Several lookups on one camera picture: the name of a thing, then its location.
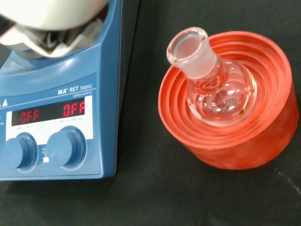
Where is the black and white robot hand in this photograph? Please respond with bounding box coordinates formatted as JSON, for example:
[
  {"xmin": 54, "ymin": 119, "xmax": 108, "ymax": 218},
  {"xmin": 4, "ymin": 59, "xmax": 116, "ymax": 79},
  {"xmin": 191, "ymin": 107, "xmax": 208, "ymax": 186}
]
[{"xmin": 0, "ymin": 0, "xmax": 111, "ymax": 31}]

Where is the red ribbed flask stand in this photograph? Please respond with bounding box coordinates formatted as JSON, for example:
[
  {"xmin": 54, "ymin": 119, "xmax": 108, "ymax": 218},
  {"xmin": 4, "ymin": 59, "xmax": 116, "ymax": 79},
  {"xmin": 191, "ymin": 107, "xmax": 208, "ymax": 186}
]
[{"xmin": 158, "ymin": 31, "xmax": 297, "ymax": 171}]

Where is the heater with blue base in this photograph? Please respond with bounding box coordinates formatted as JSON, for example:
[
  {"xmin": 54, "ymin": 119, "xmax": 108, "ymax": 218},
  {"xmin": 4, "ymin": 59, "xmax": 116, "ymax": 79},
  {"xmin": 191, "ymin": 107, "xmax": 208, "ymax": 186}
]
[{"xmin": 0, "ymin": 0, "xmax": 142, "ymax": 182}]

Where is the black bench cloth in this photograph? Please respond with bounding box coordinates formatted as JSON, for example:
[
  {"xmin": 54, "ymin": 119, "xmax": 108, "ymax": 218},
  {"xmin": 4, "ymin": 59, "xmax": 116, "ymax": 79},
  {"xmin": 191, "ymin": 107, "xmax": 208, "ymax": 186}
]
[{"xmin": 0, "ymin": 0, "xmax": 301, "ymax": 226}]

